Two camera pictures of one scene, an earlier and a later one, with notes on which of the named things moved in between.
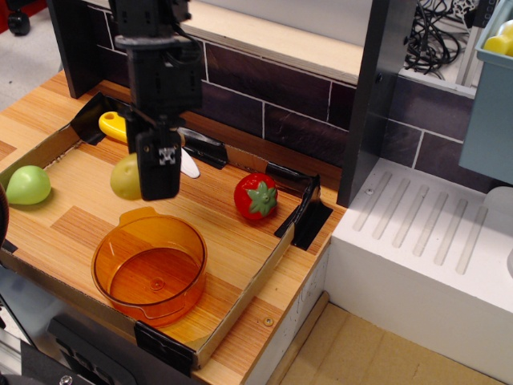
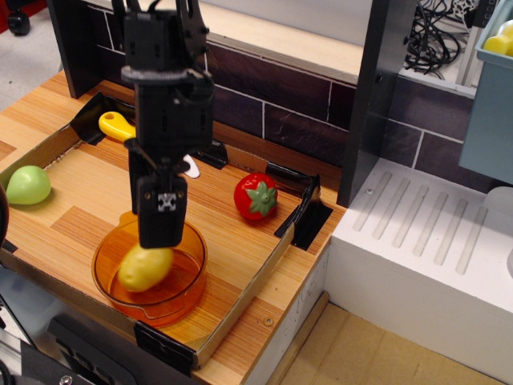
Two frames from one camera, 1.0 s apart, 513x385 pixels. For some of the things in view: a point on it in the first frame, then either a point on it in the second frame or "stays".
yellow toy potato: (125, 178) -> (144, 269)
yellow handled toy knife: (115, 125) stays
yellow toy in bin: (502, 42) stays
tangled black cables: (430, 47) stays
